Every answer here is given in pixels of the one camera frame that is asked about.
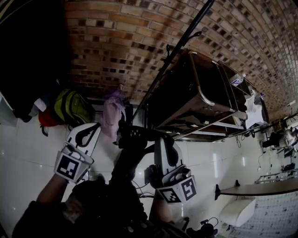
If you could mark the black bag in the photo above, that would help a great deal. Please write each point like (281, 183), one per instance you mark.
(126, 160)

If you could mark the person's dark clothing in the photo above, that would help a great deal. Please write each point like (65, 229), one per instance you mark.
(100, 209)

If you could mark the green backpack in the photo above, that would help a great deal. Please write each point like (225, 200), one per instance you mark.
(73, 108)

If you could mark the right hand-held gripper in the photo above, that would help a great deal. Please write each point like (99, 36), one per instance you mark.
(163, 160)

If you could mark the red bag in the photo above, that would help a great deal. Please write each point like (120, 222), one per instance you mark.
(47, 119)

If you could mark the dark hanging coat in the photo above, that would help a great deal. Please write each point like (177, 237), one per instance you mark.
(32, 58)

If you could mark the white printed box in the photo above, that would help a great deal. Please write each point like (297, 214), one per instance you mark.
(237, 79)

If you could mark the person's left forearm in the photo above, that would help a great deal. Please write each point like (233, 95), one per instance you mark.
(50, 188)

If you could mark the black headset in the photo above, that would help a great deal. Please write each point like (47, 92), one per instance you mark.
(205, 229)

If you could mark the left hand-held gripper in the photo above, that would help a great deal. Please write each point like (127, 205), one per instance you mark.
(78, 154)

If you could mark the white plastic bag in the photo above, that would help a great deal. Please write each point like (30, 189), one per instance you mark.
(255, 114)

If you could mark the purple cloth bag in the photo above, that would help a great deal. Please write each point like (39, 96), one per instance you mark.
(111, 116)

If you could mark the person's right forearm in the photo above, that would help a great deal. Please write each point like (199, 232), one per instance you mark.
(160, 209)

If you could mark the white plastic chair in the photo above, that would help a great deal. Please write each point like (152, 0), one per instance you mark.
(237, 211)

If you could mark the black metal coat rack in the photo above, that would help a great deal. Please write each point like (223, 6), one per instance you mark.
(184, 37)

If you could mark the brown table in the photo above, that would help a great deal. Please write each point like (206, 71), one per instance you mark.
(260, 189)

